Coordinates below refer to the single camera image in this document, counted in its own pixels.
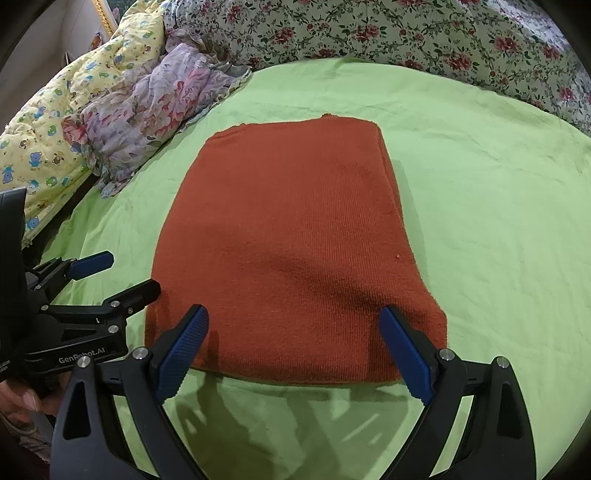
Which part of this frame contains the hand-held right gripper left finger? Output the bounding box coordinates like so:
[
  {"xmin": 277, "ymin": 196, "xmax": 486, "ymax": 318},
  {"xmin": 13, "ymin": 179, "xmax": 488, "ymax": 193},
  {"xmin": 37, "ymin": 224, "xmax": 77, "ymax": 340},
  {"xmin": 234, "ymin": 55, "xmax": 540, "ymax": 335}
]
[{"xmin": 50, "ymin": 304, "xmax": 211, "ymax": 480}]

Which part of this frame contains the light green bed sheet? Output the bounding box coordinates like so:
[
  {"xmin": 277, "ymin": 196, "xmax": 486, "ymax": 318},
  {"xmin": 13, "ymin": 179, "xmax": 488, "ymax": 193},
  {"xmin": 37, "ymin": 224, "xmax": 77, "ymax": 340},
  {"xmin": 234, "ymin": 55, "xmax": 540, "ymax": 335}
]
[{"xmin": 34, "ymin": 58, "xmax": 591, "ymax": 480}]

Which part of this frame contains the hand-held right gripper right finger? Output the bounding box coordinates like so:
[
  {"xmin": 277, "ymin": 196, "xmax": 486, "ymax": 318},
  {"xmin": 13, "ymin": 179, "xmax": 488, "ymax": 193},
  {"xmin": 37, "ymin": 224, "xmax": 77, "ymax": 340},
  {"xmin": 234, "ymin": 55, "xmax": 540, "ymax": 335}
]
[{"xmin": 379, "ymin": 305, "xmax": 539, "ymax": 480}]

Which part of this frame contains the rust orange knit sweater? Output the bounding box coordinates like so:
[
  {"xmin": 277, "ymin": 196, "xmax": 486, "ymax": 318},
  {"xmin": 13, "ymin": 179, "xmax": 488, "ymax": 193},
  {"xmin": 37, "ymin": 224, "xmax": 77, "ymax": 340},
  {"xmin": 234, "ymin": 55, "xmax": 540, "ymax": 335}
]
[{"xmin": 144, "ymin": 113, "xmax": 448, "ymax": 385}]

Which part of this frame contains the person's left hand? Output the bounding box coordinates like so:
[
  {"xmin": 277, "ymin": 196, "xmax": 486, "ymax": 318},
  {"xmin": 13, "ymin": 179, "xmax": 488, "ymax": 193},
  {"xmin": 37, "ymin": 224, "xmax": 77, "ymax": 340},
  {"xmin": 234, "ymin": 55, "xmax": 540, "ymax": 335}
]
[{"xmin": 0, "ymin": 371, "xmax": 72, "ymax": 416}]

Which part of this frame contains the gold picture frame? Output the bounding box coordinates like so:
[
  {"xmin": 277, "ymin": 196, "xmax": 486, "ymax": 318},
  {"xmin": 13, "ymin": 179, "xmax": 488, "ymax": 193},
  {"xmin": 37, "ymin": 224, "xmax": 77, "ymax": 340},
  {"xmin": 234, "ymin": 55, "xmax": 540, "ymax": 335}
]
[{"xmin": 95, "ymin": 0, "xmax": 116, "ymax": 42}]

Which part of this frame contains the rose print bed sheet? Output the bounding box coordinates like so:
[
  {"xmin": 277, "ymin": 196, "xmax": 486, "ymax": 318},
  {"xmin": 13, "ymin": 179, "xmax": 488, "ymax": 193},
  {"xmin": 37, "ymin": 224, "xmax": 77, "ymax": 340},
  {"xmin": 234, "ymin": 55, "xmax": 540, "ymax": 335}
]
[{"xmin": 159, "ymin": 0, "xmax": 591, "ymax": 137}]

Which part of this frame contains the pale purple floral cloth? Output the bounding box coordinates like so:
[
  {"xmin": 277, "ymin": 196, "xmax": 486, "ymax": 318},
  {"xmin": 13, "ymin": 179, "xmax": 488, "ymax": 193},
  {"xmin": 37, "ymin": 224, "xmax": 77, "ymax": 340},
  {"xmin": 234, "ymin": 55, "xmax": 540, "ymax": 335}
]
[{"xmin": 62, "ymin": 37, "xmax": 252, "ymax": 199}]

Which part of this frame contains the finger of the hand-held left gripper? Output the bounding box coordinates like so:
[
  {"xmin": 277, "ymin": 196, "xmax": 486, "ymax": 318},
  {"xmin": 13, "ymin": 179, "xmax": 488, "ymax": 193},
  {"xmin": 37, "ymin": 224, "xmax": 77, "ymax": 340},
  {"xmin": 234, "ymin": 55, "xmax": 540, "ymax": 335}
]
[
  {"xmin": 44, "ymin": 278, "xmax": 162, "ymax": 326},
  {"xmin": 28, "ymin": 250, "xmax": 115, "ymax": 296}
]

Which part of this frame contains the yellow bear print quilt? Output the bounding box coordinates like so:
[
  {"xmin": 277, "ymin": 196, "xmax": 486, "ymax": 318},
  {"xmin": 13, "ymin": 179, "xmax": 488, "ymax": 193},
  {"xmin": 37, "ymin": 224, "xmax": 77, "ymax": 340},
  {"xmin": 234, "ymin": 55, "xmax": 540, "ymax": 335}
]
[{"xmin": 0, "ymin": 0, "xmax": 178, "ymax": 250}]

